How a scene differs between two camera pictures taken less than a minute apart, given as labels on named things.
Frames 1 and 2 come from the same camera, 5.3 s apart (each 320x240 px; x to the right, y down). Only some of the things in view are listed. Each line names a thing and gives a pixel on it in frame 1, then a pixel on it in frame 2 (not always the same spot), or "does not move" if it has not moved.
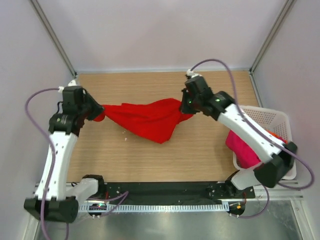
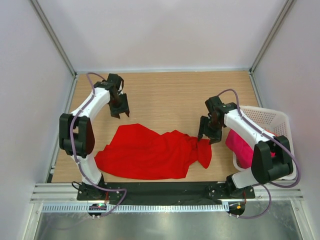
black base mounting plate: x=170 y=192 does not move
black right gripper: x=184 y=109 -> x=215 y=137
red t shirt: x=158 y=119 -> x=138 y=152
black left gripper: x=97 y=107 -> x=123 y=109
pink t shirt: x=245 y=157 does not move
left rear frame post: x=46 y=23 does not move
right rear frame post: x=288 y=5 does not move
